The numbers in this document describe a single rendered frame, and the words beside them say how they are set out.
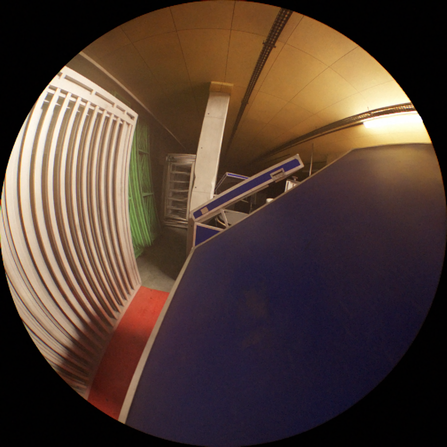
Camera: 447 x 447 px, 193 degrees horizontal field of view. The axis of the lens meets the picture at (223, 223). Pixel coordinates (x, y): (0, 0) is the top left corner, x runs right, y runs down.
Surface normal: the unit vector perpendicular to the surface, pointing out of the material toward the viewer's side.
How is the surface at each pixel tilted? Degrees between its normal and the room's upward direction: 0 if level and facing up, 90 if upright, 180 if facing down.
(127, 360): 0
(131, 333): 0
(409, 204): 42
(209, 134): 90
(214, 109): 90
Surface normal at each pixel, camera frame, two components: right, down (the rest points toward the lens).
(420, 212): -0.54, -0.81
